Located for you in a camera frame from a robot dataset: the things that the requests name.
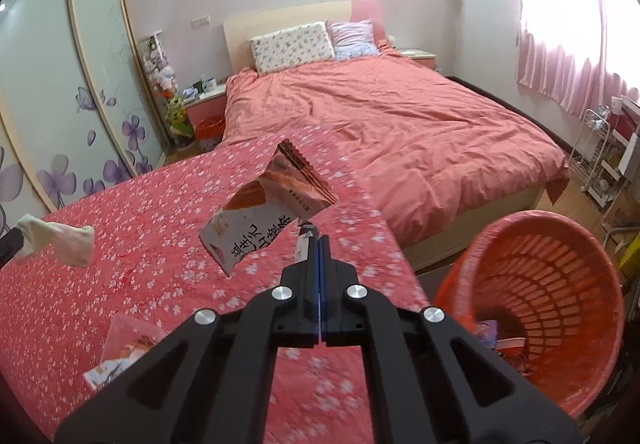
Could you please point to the pink white snack packet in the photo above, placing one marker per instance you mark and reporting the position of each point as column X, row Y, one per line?
column 120, row 354

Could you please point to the pink striped pillow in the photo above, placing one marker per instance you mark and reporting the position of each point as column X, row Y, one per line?
column 352, row 38

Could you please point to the small red bin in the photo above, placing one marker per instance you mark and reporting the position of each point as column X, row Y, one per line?
column 207, row 131

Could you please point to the bed with coral blanket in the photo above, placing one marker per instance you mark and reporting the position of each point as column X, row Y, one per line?
column 400, row 123

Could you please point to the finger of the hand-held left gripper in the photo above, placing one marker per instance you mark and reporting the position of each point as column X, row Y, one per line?
column 9, row 248

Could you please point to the shelf of plush toys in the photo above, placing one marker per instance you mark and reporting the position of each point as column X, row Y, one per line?
column 162, row 78

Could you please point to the flower print wardrobe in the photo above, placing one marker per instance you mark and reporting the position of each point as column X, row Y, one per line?
column 60, row 73

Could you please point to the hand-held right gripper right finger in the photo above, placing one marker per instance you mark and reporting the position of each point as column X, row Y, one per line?
column 336, row 296

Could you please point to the white floral pillow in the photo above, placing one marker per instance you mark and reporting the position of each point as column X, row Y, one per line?
column 292, row 47

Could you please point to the pink curtain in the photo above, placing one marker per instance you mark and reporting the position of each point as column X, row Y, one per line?
column 565, row 23

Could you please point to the red white wrapper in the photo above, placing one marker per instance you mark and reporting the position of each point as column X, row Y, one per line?
column 512, row 354

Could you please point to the white orange snack packet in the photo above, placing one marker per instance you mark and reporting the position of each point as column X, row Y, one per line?
column 260, row 214

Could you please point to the pink nightstand with mug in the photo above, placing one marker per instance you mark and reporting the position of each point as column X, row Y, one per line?
column 205, row 106

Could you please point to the beige headboard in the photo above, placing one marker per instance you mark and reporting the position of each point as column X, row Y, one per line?
column 240, row 33

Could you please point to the orange plastic basket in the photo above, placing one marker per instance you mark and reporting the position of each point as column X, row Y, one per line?
column 560, row 274

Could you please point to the cream sock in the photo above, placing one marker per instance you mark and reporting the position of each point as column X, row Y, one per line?
column 65, row 239

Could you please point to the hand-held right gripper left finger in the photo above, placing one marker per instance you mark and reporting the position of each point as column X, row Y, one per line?
column 300, row 296

